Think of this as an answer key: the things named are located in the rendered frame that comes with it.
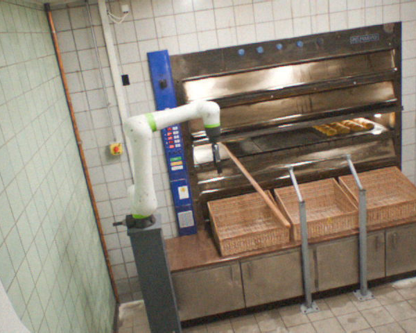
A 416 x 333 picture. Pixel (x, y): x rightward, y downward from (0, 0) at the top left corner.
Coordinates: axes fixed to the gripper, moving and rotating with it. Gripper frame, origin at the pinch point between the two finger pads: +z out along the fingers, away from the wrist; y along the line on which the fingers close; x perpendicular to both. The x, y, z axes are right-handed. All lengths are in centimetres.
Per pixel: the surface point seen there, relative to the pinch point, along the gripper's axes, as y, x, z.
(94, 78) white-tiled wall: -96, -75, -55
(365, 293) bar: -44, 111, 143
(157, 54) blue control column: -94, -25, -66
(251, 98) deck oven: -100, 45, -20
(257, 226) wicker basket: -87, 36, 87
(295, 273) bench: -47, 55, 114
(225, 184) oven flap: -99, 15, 49
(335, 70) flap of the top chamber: -102, 118, -33
